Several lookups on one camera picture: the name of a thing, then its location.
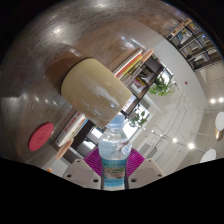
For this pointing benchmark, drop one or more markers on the orange chairs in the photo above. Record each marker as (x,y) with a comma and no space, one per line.
(65,148)

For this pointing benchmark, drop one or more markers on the ceiling lights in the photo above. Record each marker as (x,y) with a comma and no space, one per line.
(208,156)

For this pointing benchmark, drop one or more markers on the potted green plant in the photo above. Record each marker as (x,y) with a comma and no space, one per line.
(140,117)
(161,87)

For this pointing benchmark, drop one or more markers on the tall wall bookshelf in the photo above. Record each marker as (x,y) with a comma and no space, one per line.
(196,43)

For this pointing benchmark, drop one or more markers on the dark low shelf unit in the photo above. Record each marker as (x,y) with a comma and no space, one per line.
(141,90)

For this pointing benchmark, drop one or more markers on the cream ceramic cup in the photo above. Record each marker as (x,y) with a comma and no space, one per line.
(95,90)

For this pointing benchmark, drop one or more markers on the clear water bottle blue cap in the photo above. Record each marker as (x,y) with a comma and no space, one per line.
(114,150)

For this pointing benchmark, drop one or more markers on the ceiling air conditioner unit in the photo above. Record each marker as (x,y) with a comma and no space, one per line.
(145,149)

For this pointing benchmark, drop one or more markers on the flat round red coaster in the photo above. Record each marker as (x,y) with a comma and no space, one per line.
(40,136)

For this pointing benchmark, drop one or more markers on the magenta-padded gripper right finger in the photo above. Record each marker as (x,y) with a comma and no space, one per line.
(146,171)

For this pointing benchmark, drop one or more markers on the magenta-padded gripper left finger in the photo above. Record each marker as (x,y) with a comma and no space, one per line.
(81,173)

